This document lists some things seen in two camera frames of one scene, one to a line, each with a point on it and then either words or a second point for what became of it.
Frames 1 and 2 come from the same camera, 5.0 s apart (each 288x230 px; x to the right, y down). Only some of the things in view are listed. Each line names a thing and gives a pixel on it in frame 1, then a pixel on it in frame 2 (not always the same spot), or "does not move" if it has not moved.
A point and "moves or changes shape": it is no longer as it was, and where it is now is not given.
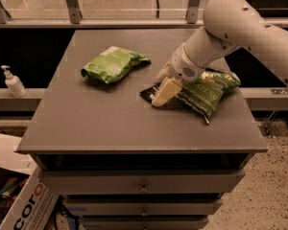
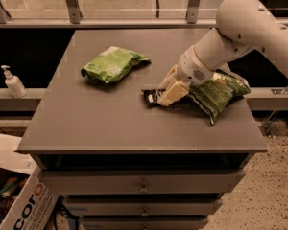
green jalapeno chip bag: x=204 y=93 moves or changes shape
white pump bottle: x=13 y=83 does not move
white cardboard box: x=36 y=199 does not move
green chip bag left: x=111 y=63 does not move
